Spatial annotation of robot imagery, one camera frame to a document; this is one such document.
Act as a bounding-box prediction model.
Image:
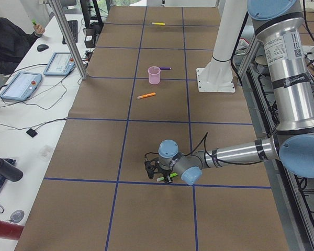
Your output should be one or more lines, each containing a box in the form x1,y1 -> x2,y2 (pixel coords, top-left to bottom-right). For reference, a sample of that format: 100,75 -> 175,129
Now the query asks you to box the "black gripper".
158,168 -> 173,184

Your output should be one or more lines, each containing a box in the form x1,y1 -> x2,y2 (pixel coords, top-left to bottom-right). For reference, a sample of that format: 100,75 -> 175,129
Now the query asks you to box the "green highlighter pen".
156,173 -> 177,182

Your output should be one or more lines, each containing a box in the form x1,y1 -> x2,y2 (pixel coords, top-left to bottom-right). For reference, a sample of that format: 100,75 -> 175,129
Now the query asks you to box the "orange highlighter pen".
137,92 -> 156,99

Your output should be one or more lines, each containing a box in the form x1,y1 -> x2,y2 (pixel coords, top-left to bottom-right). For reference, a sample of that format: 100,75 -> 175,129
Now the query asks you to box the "yellow highlighter pen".
151,22 -> 165,26

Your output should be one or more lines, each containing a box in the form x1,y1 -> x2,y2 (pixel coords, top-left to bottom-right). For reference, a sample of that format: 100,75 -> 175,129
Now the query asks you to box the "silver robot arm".
146,1 -> 314,185

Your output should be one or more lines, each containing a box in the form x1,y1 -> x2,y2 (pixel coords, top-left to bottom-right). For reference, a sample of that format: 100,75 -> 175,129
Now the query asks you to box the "small black square device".
26,128 -> 38,138

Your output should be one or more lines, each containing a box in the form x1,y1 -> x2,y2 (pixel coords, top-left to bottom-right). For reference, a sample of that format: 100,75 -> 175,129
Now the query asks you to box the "round metal lid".
9,210 -> 25,224

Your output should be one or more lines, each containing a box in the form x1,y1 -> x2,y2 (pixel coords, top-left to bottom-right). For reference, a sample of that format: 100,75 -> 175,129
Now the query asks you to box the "far blue teach pendant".
43,52 -> 75,76

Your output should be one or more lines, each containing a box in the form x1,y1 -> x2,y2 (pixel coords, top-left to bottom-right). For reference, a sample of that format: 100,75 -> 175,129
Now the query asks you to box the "blue teach pendant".
43,52 -> 75,76
0,72 -> 42,101

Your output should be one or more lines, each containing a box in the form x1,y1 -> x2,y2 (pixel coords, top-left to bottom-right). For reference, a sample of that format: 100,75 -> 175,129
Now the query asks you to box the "black box with label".
84,29 -> 95,48

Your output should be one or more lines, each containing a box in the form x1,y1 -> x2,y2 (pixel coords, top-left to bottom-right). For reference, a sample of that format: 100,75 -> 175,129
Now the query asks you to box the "black water bottle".
0,158 -> 23,182

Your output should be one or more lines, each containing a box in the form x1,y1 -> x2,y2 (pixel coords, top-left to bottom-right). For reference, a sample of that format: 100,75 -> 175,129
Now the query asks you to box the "near blue teach pendant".
0,72 -> 42,101

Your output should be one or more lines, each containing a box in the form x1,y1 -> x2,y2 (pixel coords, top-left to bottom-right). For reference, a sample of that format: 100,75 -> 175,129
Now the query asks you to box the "red cylinder bottle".
0,220 -> 24,241

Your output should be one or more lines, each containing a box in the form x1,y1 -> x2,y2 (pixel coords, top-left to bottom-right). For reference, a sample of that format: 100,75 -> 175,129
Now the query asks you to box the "black keyboard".
67,20 -> 79,43

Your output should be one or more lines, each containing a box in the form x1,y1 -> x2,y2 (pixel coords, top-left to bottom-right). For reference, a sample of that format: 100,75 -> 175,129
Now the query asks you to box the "black computer mouse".
37,44 -> 49,52

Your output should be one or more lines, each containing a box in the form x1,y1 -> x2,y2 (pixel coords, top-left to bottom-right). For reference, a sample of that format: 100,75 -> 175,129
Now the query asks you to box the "person in black jacket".
0,17 -> 45,75

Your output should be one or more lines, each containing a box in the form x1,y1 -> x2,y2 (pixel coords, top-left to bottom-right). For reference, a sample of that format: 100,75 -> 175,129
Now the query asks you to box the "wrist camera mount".
144,152 -> 159,179

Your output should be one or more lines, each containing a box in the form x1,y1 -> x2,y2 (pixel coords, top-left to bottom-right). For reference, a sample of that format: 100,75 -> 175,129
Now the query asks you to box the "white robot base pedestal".
196,0 -> 247,93

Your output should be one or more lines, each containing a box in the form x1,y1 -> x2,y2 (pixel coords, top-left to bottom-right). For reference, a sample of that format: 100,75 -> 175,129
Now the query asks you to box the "aluminium frame post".
48,0 -> 87,80

